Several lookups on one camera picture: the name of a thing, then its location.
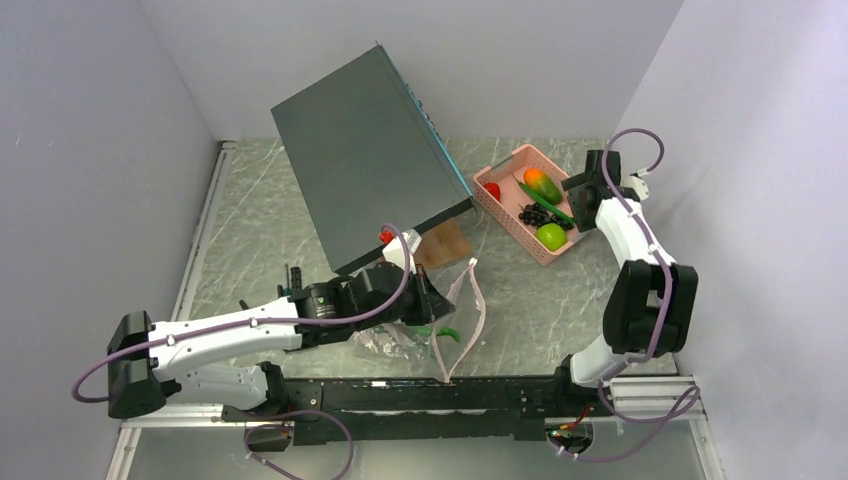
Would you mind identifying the long green chili pepper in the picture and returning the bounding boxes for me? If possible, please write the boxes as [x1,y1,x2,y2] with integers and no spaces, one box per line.
[402,325,461,343]

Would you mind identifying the clear zip top bag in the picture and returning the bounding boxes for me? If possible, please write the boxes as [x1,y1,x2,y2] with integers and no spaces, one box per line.
[353,257,487,384]

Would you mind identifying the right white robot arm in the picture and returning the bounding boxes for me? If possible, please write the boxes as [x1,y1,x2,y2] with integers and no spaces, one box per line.
[550,150,698,415]

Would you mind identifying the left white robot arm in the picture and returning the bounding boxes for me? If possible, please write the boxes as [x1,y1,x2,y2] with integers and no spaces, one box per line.
[107,262,455,420]

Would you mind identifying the orange green mango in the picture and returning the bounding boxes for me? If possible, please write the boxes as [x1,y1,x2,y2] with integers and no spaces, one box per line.
[523,168,562,205]

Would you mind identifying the green apple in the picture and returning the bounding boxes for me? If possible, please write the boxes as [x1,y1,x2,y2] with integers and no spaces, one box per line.
[535,223,569,252]

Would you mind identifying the black grape bunch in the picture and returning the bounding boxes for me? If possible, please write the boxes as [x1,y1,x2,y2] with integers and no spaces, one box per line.
[518,203,575,231]

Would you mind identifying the pink perforated plastic basket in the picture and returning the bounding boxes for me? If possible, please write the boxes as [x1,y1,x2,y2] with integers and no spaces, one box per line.
[472,144,584,266]

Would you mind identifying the wooden base board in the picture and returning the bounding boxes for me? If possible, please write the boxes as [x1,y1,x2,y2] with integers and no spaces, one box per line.
[413,218,472,270]

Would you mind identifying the red wax apple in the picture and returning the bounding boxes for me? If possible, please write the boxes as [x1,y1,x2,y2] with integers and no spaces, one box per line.
[483,182,501,202]

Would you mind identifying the dark tilted monitor panel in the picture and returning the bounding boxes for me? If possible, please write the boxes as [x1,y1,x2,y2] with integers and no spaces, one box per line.
[271,44,473,275]

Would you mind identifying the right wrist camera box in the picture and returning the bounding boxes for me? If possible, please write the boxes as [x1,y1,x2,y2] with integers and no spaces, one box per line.
[622,174,650,202]

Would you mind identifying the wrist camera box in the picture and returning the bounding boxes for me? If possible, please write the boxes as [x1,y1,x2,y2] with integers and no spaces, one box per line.
[622,174,650,202]
[379,229,422,272]

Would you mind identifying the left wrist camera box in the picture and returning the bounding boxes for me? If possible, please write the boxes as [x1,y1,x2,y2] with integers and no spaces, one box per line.
[379,229,422,272]

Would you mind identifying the black front rail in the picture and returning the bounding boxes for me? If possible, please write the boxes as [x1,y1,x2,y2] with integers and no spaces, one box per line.
[222,375,601,446]

